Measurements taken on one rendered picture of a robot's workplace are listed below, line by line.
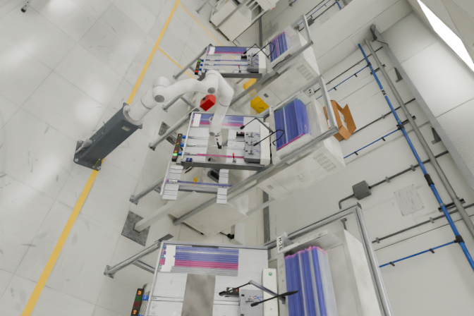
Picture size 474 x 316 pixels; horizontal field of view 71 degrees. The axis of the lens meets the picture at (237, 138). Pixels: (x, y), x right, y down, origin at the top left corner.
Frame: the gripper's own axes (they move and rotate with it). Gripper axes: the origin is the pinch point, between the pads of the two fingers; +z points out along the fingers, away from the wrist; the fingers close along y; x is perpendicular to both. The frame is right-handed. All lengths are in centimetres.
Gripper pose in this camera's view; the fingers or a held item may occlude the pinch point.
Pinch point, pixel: (219, 146)
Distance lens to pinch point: 298.7
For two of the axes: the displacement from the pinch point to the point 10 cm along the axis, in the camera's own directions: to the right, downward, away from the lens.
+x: -9.9, 0.7, 1.1
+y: 0.4, -6.6, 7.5
